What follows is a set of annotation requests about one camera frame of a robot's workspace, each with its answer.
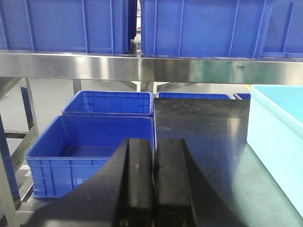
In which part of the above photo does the stainless steel shelf rail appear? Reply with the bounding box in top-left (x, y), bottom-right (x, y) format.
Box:
top-left (0, 51), bottom-right (303, 85)

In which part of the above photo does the light blue plastic tub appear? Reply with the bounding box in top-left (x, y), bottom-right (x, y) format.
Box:
top-left (247, 85), bottom-right (303, 215)

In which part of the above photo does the blue crate upper middle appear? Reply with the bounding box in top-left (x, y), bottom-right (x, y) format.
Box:
top-left (141, 0), bottom-right (303, 58)

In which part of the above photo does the blue crate lower far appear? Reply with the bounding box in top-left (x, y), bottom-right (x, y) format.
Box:
top-left (62, 90), bottom-right (154, 117)

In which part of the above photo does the blue crate upper left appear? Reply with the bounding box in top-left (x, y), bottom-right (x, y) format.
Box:
top-left (0, 0), bottom-right (137, 54)

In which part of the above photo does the blue crate behind table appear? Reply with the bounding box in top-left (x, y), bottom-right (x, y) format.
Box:
top-left (157, 92), bottom-right (232, 100)

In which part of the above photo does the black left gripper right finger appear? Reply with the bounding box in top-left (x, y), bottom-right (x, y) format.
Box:
top-left (153, 138), bottom-right (245, 227)

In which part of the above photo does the blue crate lower near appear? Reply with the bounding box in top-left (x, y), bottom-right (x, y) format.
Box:
top-left (25, 115), bottom-right (154, 198)

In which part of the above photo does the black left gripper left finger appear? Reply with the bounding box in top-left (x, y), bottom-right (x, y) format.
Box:
top-left (26, 138), bottom-right (152, 227)

